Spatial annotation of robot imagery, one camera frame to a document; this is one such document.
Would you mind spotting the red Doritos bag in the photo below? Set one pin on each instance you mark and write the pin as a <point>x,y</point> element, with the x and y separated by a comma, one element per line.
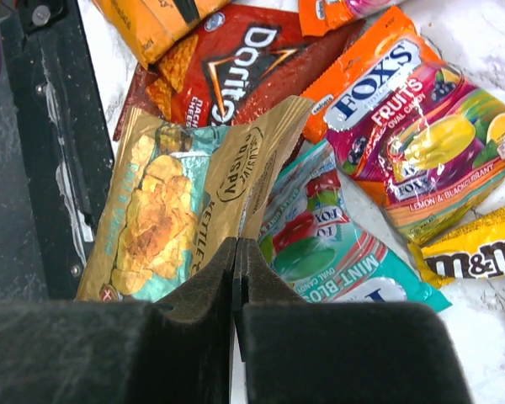
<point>234,67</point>

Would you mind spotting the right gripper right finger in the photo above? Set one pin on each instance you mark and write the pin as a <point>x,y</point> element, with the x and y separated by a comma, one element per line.
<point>299,352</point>

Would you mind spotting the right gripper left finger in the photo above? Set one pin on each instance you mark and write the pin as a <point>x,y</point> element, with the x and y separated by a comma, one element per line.
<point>174,351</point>

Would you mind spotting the Fox's fruits candy bag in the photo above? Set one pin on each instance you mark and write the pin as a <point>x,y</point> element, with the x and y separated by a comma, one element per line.
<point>413,132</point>

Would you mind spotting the yellow M&M's packet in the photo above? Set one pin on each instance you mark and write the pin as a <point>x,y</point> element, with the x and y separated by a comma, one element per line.
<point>475,250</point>

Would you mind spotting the gold kettle chips bag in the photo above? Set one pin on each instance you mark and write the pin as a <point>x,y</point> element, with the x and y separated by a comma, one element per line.
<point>178,193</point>

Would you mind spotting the teal Fox's mint candy bag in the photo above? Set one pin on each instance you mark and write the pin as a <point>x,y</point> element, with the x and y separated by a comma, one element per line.
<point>309,240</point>

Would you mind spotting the orange honey dijon chips bag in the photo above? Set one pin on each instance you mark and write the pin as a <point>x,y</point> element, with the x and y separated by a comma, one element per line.
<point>151,28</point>

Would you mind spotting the orange Fox's candy bag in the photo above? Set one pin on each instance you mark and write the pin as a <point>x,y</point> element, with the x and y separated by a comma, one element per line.
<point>317,17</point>

